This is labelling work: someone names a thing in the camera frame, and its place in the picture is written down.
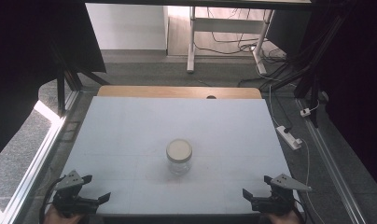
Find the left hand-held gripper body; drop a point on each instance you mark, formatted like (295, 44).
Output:
(72, 200)

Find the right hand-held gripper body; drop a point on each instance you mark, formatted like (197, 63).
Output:
(278, 200)

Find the clear glass jar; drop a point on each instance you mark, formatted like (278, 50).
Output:
(179, 167)

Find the cream round jar lid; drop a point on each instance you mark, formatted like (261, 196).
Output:
(179, 150)

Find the person's right hand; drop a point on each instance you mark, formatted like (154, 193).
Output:
(283, 219)

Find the person's left hand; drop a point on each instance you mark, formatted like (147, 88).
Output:
(60, 219)

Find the white power strip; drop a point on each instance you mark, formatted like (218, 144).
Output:
(288, 137)

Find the white table cover sheet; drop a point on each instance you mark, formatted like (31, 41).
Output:
(130, 130)

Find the small white adapter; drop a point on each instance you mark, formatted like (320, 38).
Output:
(305, 112)

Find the black metal stand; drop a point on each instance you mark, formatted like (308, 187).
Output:
(61, 90)
(314, 71)

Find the wooden table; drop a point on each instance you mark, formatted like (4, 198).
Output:
(152, 92)

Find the dark curtain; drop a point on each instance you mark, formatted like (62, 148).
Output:
(360, 93)
(21, 62)

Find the aluminium frame rail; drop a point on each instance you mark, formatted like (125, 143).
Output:
(329, 168)
(37, 161)

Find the white desk frame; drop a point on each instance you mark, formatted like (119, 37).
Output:
(227, 25)

